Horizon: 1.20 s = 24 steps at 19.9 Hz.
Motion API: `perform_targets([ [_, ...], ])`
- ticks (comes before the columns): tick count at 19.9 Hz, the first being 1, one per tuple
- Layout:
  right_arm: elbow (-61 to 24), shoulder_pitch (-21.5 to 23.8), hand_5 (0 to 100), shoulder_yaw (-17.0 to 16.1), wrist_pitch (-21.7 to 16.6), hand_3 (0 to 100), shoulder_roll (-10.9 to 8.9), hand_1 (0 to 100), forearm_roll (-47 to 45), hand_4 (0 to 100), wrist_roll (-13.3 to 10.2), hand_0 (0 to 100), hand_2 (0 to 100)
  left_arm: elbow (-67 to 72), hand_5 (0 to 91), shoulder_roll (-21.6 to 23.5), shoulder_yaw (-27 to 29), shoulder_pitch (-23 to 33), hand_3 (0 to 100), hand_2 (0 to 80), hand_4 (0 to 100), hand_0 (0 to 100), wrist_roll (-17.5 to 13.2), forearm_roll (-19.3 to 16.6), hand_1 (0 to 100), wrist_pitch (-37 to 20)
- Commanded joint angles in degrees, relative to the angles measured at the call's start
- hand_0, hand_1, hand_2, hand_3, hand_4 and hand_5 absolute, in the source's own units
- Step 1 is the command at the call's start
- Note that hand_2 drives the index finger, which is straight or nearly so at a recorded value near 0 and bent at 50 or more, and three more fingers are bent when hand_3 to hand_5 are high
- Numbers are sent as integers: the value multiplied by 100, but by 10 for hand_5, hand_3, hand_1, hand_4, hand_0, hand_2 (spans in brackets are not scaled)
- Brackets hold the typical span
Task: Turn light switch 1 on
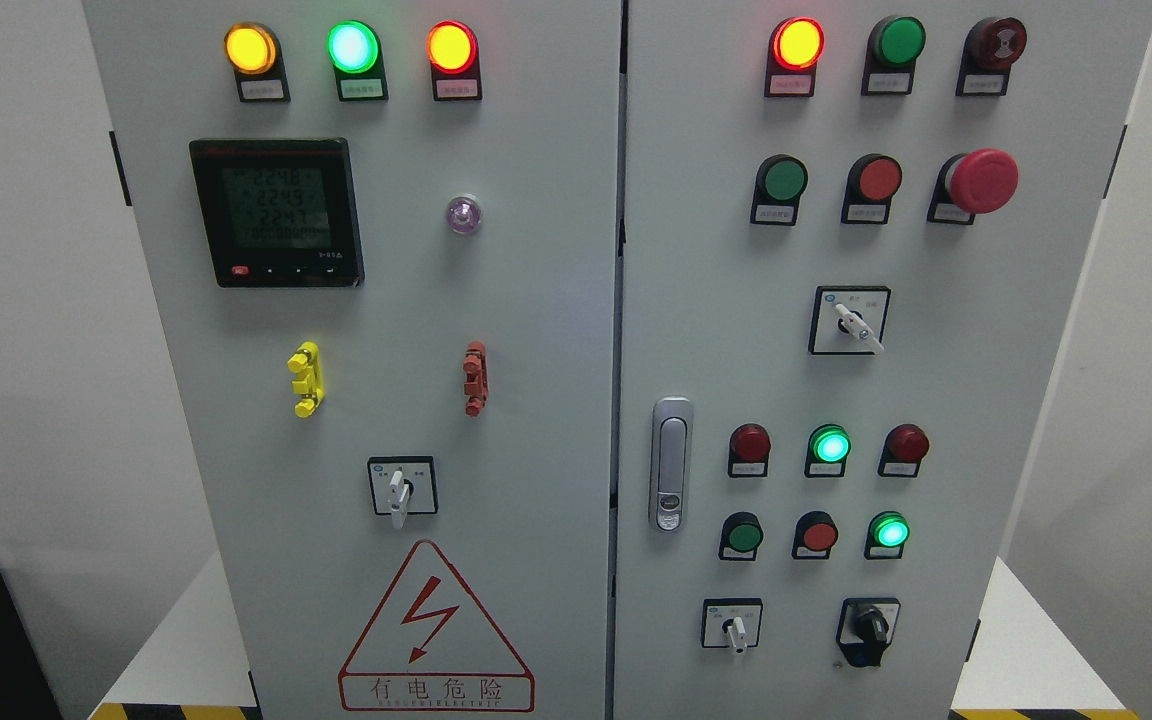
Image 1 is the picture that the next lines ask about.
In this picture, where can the lit green push button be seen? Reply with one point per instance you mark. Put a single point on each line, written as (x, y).
(886, 536)

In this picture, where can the dark red indicator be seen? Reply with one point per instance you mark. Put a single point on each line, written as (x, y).
(749, 451)
(904, 449)

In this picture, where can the dark red buzzer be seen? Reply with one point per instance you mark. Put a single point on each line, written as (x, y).
(989, 51)

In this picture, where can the black digital power meter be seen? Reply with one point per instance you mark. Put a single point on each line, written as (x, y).
(279, 212)

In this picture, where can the unlit green indicator light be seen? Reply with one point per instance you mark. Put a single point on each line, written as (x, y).
(893, 47)

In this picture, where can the white selector switch upper right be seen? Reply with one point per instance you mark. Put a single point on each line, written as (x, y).
(849, 320)

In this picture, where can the lit green indicator light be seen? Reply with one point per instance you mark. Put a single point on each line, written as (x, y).
(357, 61)

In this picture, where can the green push button lower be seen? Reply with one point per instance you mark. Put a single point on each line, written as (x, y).
(740, 537)

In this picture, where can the lit green indicator middle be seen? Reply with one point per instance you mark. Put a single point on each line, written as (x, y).
(826, 452)

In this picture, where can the white lever selector switch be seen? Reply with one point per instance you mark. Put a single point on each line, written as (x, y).
(403, 486)

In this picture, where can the red emergency stop button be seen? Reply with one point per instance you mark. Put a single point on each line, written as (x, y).
(973, 183)

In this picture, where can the lit red indicator light right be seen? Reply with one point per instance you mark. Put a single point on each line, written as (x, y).
(794, 49)

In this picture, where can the dark red indicator left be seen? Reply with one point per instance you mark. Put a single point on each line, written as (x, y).
(749, 451)

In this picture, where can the red push button upper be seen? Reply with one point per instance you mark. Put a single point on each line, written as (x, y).
(870, 185)

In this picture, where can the red push button lower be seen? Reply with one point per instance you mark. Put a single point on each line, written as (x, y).
(815, 536)

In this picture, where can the small purple indicator lamp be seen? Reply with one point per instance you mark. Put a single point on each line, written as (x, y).
(464, 214)

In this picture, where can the red high voltage warning sticker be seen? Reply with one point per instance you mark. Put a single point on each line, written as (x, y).
(431, 646)

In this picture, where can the yellow indicator light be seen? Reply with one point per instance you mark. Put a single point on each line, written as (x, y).
(255, 55)

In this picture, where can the lit red indicator light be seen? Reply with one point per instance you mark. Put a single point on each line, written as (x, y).
(453, 56)
(794, 49)

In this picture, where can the yellow terminal connector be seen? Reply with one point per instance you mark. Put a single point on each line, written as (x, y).
(307, 381)

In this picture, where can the black knob selector switch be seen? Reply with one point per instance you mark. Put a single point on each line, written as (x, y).
(865, 629)

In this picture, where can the lit red indicator light left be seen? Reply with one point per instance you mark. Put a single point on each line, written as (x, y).
(453, 56)

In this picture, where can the red terminal connector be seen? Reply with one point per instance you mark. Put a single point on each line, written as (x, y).
(476, 386)

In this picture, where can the red push button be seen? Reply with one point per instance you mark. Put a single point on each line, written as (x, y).
(815, 536)
(870, 185)

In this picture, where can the white selector switch lower right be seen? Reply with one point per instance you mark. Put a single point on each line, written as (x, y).
(732, 624)

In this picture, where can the grey electrical cabinet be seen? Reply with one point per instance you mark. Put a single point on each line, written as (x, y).
(614, 153)

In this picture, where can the dark red indicator right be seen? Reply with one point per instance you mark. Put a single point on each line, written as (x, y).
(904, 449)

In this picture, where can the green push button upper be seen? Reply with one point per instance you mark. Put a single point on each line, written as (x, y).
(780, 182)

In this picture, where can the chrome door lock handle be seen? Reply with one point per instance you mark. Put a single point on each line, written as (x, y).
(671, 427)

